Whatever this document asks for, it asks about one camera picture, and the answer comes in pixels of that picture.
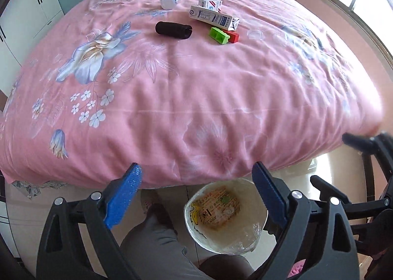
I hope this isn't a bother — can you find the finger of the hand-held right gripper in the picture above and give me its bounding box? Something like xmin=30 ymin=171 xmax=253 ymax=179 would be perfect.
xmin=309 ymin=175 xmax=387 ymax=211
xmin=342 ymin=132 xmax=393 ymax=173

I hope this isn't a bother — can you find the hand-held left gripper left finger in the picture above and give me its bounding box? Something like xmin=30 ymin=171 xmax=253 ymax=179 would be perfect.
xmin=36 ymin=163 xmax=145 ymax=280

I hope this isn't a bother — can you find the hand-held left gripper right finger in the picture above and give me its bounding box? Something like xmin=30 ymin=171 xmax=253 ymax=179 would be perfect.
xmin=246 ymin=162 xmax=360 ymax=280

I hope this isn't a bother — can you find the white lined trash bin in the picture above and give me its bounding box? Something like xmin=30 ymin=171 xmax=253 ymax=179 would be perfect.
xmin=183 ymin=178 xmax=269 ymax=254

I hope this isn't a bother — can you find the small white medicine box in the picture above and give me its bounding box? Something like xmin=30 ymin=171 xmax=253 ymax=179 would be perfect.
xmin=198 ymin=0 xmax=223 ymax=13

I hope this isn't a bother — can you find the person's left shoe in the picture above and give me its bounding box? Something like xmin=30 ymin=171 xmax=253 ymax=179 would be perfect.
xmin=140 ymin=190 xmax=168 ymax=225

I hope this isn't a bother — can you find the yellow printed wrapper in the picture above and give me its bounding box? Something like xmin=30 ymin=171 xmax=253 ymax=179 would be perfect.
xmin=196 ymin=186 xmax=242 ymax=231

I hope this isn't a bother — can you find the person's left leg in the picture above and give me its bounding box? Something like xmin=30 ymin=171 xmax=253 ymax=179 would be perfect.
xmin=120 ymin=203 xmax=212 ymax=280

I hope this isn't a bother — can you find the person's leg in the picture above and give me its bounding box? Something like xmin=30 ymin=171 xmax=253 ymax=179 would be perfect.
xmin=120 ymin=203 xmax=212 ymax=280
xmin=198 ymin=254 xmax=255 ymax=280

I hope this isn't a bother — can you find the pink quilted jacket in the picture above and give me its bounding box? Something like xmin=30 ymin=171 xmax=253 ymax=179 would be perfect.
xmin=287 ymin=258 xmax=308 ymax=279

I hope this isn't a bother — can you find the person's right leg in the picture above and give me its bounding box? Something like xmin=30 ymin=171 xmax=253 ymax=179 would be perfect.
xmin=198 ymin=254 xmax=255 ymax=280

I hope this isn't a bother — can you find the grey floral mattress cover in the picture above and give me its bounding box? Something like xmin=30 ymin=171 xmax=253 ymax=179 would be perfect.
xmin=11 ymin=179 xmax=71 ymax=200

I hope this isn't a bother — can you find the pink floral bedsheet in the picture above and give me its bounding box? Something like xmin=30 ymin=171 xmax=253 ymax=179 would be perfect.
xmin=0 ymin=0 xmax=384 ymax=191

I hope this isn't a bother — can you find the green plastic block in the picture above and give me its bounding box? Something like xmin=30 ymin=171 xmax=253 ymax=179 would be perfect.
xmin=209 ymin=27 xmax=230 ymax=45

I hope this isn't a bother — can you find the black cylinder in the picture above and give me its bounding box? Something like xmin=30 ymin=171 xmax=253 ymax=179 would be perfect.
xmin=155 ymin=21 xmax=193 ymax=37

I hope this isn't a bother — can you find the long white toothpaste box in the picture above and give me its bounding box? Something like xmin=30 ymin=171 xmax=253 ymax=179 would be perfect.
xmin=188 ymin=5 xmax=240 ymax=30

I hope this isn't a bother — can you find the white wardrobe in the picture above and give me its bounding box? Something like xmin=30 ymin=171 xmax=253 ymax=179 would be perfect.
xmin=0 ymin=0 xmax=65 ymax=67

